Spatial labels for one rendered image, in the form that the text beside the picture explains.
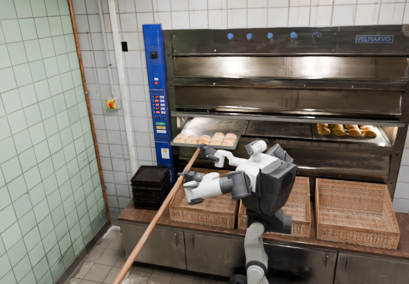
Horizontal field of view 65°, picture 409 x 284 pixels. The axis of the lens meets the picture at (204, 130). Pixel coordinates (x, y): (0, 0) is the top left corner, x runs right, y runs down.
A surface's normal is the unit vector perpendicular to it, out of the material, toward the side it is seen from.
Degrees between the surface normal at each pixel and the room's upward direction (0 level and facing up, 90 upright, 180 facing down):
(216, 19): 90
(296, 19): 90
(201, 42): 93
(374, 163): 70
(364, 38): 90
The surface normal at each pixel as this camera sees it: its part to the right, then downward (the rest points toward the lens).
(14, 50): 0.97, 0.05
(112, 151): -0.25, 0.36
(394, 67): -0.25, 0.03
